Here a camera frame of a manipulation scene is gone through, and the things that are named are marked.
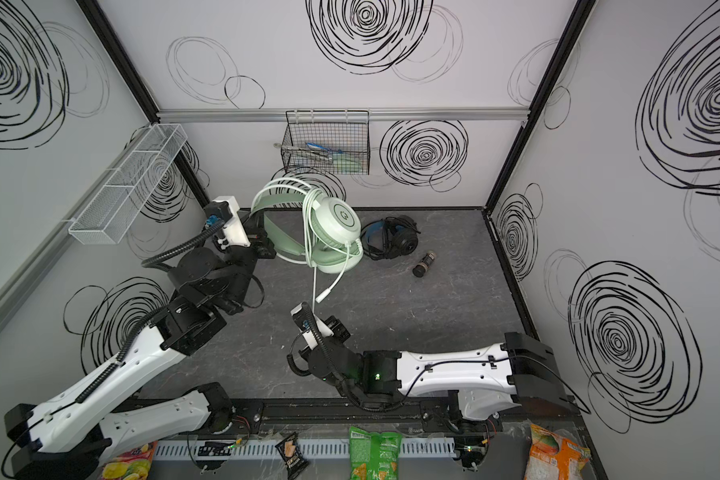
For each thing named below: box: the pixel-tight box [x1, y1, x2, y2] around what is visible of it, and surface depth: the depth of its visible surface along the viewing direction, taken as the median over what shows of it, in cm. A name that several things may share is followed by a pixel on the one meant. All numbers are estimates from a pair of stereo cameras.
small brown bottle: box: [412, 250, 436, 278], surface depth 102 cm
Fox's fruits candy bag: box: [100, 441, 158, 480], surface depth 66 cm
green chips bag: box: [348, 426, 403, 480], surface depth 67 cm
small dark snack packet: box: [275, 432, 309, 480], surface depth 69 cm
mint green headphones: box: [250, 178, 364, 311], surface depth 54 cm
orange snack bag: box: [523, 424, 592, 480], surface depth 67 cm
